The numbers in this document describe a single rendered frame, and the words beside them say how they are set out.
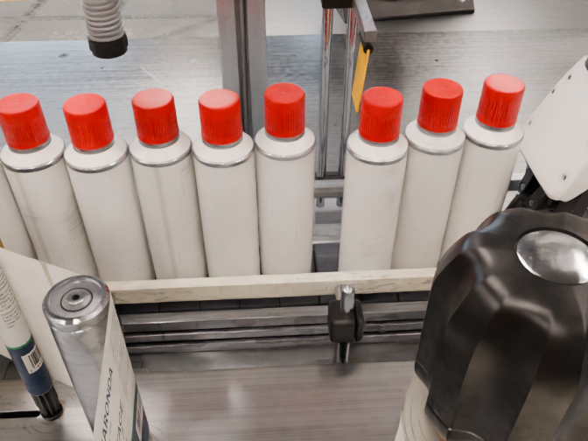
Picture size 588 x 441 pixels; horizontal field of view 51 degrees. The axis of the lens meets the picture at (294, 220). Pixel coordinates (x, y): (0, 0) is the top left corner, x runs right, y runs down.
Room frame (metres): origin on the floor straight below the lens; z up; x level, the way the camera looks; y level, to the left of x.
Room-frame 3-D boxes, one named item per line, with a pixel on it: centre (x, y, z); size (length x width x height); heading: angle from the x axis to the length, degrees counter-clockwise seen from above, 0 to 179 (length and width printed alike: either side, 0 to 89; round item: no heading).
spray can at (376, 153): (0.43, -0.07, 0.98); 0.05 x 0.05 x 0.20
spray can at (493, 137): (0.45, -0.17, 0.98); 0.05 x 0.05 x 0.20
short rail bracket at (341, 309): (0.35, -0.05, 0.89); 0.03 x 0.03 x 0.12; 4
